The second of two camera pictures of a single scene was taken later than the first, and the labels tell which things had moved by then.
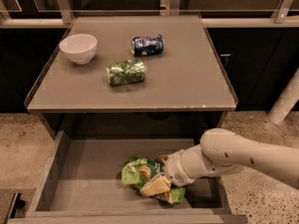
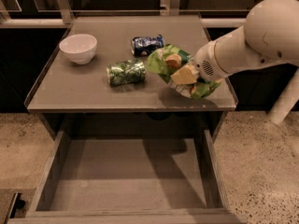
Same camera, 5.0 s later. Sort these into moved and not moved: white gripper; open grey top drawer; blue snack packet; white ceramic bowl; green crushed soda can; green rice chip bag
Moved: green rice chip bag; white gripper
Not moved: open grey top drawer; green crushed soda can; blue snack packet; white ceramic bowl
